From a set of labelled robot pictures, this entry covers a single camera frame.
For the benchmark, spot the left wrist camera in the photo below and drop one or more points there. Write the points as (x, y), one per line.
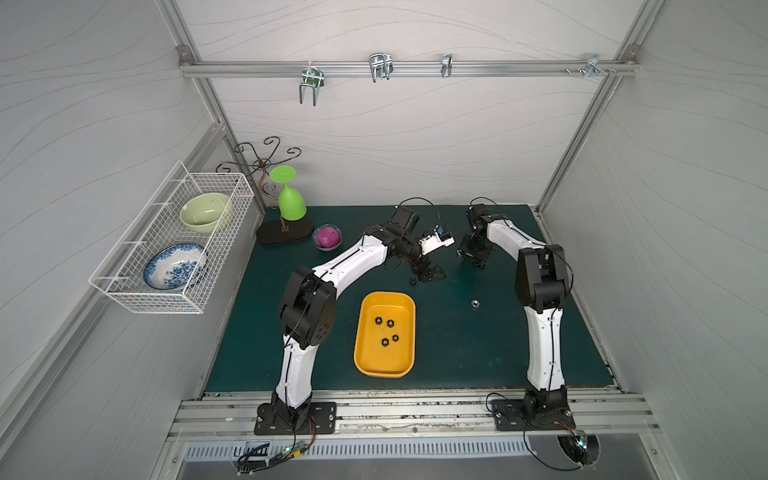
(439, 237)

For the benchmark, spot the metal hook left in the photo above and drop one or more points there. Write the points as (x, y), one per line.
(312, 79)

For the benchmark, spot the purple ball in bowl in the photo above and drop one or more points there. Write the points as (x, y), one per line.
(327, 237)

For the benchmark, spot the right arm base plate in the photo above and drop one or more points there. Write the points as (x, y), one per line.
(527, 415)

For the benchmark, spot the yellow plastic storage box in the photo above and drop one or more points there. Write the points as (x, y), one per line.
(370, 357)

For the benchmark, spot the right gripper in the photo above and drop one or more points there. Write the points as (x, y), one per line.
(472, 251)

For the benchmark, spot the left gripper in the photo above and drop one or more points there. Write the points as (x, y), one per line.
(424, 264)

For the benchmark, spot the metal hook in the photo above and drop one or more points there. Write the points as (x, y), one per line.
(381, 66)
(591, 68)
(312, 79)

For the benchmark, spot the aluminium crossbar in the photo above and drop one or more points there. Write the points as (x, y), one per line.
(402, 69)

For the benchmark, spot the green plastic goblet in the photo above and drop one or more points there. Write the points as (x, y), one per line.
(290, 202)

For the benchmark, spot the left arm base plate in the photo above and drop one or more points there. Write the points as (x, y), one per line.
(276, 418)

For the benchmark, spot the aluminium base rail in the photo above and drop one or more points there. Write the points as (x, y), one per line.
(407, 413)

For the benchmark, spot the black metal cup stand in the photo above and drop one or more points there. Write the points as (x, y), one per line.
(258, 168)

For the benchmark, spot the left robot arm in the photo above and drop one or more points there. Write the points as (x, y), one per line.
(308, 310)

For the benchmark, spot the white wire basket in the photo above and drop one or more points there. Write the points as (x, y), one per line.
(157, 227)

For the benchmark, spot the white slotted cable duct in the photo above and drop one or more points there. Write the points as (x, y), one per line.
(371, 448)

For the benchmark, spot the metal bracket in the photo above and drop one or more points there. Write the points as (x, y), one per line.
(446, 65)

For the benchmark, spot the light green bowl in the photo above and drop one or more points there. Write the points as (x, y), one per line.
(207, 213)

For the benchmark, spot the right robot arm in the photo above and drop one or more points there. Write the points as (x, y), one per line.
(542, 286)

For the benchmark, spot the metal hook middle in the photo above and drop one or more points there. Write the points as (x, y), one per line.
(381, 66)

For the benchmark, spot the metal hook right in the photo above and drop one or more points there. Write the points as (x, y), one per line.
(591, 68)

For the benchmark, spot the blue white patterned bowl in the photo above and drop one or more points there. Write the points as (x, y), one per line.
(172, 268)

